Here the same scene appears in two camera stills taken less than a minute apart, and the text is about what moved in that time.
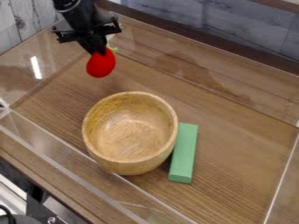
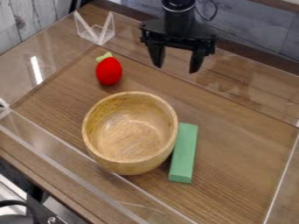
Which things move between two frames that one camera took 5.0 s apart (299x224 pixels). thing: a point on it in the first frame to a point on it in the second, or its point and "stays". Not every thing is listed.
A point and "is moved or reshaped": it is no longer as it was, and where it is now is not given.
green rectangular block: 183,155 stays
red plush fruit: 100,63 is moved or reshaped
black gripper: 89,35 to 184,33
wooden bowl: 130,129 stays
